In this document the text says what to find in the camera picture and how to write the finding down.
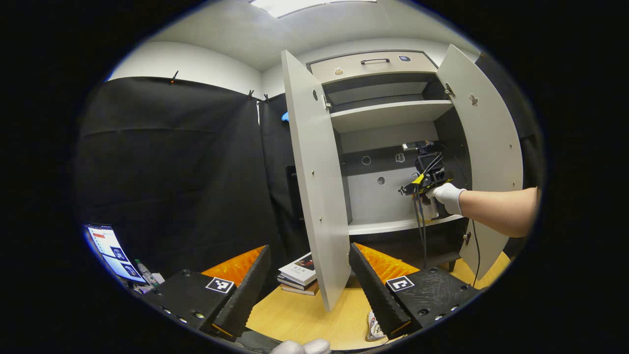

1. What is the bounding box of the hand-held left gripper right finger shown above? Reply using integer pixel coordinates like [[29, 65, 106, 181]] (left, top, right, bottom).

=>
[[349, 242, 481, 341]]

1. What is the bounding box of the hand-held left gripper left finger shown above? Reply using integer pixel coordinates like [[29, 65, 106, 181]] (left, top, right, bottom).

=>
[[142, 244, 272, 340]]

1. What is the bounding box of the grey shoe cabinet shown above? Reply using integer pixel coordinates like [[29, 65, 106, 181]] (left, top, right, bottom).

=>
[[307, 49, 475, 271]]

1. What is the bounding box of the grey shoe cabinet door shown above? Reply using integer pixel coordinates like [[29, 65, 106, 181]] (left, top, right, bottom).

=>
[[435, 44, 524, 281], [281, 49, 352, 312]]

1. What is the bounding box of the grey cabinet drawer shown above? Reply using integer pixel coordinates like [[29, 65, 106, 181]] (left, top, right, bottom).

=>
[[307, 49, 439, 85]]

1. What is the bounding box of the brown book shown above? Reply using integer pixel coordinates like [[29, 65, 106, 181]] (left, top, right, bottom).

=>
[[277, 275, 320, 296]]

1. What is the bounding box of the white and black book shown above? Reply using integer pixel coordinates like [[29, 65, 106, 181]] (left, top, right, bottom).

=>
[[278, 252, 318, 286]]

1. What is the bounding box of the small plastic bottle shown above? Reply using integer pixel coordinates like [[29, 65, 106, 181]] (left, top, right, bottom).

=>
[[135, 259, 160, 288]]

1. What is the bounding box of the large ceiling light panel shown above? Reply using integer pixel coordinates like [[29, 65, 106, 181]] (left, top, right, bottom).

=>
[[251, 0, 376, 18]]

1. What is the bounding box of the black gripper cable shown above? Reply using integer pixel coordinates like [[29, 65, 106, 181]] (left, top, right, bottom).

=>
[[440, 143, 482, 288], [414, 194, 428, 270]]

